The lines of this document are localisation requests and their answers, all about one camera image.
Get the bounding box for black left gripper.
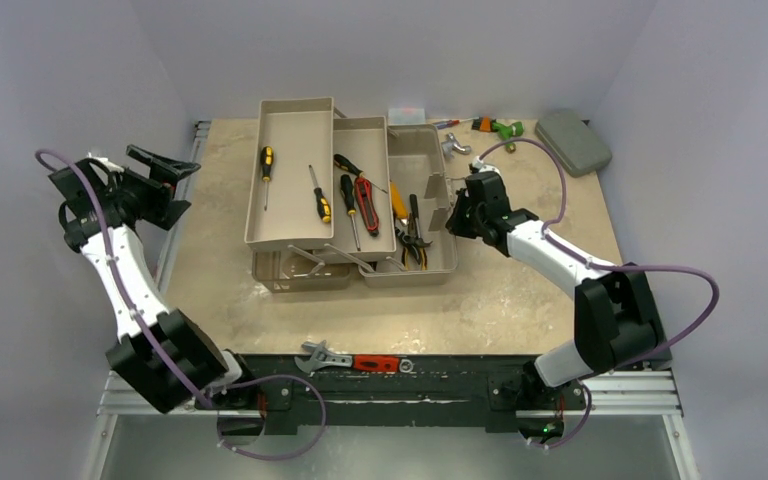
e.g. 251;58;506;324
108;147;199;229

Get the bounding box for small black hammer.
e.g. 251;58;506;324
408;194;430;250

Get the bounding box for orange utility knife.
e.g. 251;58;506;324
389;181;409;226

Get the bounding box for yellow black pliers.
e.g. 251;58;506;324
401;245;428;271

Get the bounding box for black yellow stubby screwdriver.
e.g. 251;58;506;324
259;145;275;211

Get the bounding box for red black utility knife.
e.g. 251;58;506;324
354;176;380;237

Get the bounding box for black long screwdriver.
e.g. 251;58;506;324
339;174;361;251

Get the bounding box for black thin screwdriver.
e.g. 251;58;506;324
333;154;390;196

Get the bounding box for beige translucent plastic toolbox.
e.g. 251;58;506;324
244;97;458;293

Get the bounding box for black yellow short screwdriver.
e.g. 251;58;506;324
308;165;332;224

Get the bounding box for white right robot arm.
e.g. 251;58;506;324
446;171;665;407

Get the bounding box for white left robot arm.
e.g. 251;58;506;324
35;145;258;413

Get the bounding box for silver metal socket fitting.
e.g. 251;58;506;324
441;132;472;159

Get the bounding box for red blue small screwdriver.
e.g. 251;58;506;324
431;118;474;130

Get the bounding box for grey plastic case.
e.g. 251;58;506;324
535;109;613;178

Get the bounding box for clear small parts box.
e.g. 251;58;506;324
387;107;427;126

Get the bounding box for black right side block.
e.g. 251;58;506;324
619;337;675;367

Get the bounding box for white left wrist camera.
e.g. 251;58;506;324
87;152;124;172

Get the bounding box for green orange hose nozzle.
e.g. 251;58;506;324
471;116;525;141

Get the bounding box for red handled adjustable wrench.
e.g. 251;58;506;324
294;340;414;374

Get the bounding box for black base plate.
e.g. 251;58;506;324
208;354;587;440

